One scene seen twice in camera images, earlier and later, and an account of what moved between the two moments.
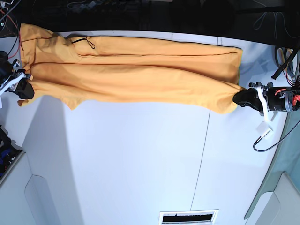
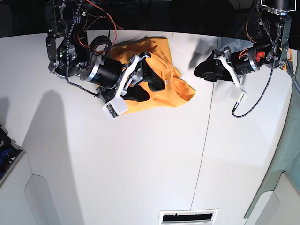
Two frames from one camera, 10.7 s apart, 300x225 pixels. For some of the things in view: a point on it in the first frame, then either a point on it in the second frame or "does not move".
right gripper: x=279 y=99 -> x=213 y=69
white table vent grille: x=188 y=217 does not move
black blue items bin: x=10 y=154 does not move
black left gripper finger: x=25 y=89 -> x=155 y=83
